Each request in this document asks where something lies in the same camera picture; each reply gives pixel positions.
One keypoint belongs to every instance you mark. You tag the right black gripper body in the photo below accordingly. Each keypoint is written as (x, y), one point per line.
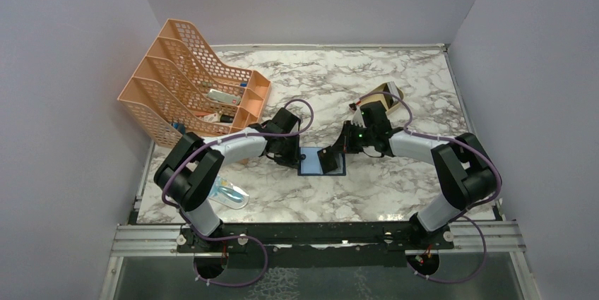
(360, 137)

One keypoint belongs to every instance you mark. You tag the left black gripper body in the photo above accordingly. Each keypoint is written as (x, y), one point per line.
(287, 153)

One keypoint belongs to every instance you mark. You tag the dark blue card holder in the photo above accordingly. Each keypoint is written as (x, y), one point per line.
(314, 161)

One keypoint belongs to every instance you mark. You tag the beige oval tray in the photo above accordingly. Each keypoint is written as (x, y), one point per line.
(388, 111)

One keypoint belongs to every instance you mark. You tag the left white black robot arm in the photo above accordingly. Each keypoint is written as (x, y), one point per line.
(188, 173)

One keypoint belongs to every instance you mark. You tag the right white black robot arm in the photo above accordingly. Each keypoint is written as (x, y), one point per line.
(466, 175)

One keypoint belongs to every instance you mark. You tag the stack of credit cards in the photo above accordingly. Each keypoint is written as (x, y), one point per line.
(392, 94)

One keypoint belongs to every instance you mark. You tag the small black item in organizer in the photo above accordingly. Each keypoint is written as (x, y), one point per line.
(226, 119)

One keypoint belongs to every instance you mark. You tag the clear blister pack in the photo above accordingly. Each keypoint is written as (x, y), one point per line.
(228, 194)

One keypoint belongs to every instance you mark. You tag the white grey eraser box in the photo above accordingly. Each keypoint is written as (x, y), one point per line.
(223, 97)

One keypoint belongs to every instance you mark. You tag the blue item in organizer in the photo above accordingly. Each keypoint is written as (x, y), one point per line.
(179, 127)

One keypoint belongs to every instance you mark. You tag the orange plastic file organizer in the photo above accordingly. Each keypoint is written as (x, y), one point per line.
(172, 81)

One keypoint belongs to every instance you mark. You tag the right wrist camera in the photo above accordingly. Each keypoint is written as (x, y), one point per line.
(358, 118)

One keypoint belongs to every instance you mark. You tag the black mounting rail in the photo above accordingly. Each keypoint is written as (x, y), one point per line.
(310, 244)

